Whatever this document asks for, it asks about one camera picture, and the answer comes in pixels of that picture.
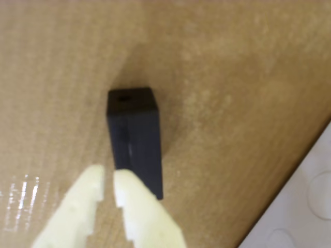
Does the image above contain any pale lilac plastic box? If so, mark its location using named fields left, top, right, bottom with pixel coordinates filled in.
left=239, top=123, right=331, bottom=248

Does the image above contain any black rectangular block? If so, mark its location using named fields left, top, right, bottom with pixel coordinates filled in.
left=107, top=87, right=164, bottom=201

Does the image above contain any brown cardboard sheet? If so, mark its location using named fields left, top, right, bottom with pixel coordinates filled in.
left=0, top=0, right=331, bottom=248

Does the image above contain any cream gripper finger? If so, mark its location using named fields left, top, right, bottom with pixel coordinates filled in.
left=113, top=169, right=186, bottom=248
left=32, top=165, right=106, bottom=248

